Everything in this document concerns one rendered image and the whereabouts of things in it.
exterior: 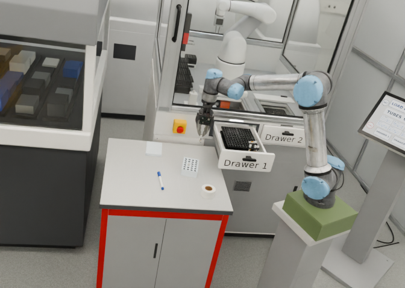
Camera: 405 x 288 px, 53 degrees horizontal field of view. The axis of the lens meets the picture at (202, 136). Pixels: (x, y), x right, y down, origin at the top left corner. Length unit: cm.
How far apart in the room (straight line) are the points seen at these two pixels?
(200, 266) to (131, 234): 43
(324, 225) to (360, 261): 125
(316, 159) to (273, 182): 96
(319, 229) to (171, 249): 72
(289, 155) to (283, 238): 64
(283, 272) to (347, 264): 93
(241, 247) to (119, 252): 109
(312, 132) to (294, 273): 78
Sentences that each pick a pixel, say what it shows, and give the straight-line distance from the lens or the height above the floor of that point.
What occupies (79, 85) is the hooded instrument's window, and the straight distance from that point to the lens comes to 202.
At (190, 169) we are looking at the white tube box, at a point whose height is 80.
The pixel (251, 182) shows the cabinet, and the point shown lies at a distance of 268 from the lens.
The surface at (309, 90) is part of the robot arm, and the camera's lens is 169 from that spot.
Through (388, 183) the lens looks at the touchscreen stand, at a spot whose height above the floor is 69.
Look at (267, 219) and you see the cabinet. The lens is 292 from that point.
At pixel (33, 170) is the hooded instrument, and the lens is 237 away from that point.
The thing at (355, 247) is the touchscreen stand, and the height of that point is 14.
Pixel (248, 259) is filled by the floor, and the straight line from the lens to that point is 288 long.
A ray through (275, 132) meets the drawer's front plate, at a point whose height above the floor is 89.
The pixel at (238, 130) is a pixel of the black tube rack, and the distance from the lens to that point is 240.
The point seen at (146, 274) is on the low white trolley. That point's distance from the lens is 225.
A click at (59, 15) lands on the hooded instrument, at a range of 191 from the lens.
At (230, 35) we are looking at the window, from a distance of 222.
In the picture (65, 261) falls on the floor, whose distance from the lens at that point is 271.
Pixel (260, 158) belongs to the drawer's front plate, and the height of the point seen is 90.
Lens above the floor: 198
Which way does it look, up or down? 29 degrees down
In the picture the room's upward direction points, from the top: 11 degrees clockwise
